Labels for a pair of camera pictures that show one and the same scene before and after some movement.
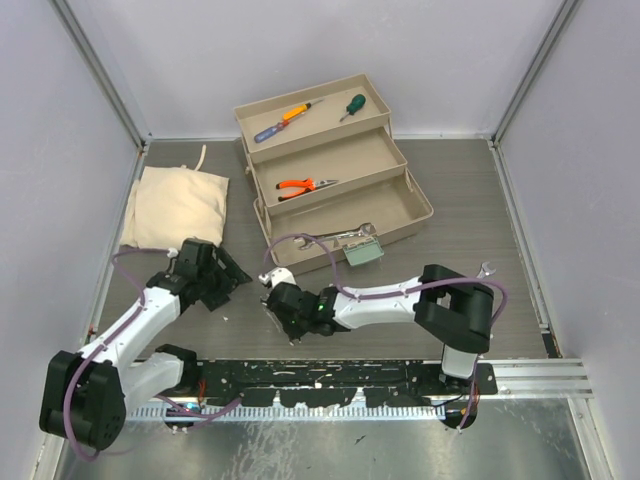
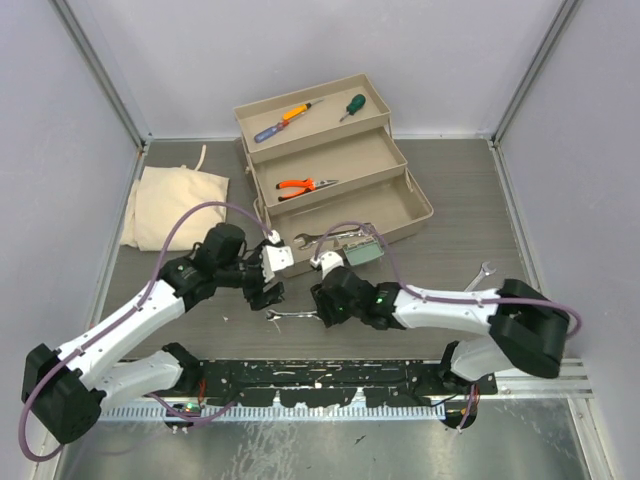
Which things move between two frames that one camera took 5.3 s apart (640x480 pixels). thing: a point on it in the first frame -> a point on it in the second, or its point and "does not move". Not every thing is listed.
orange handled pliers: [309, 185] does not move
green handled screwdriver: [358, 101] does not move
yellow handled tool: [301, 109] does not move
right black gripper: [294, 332] -> [325, 306]
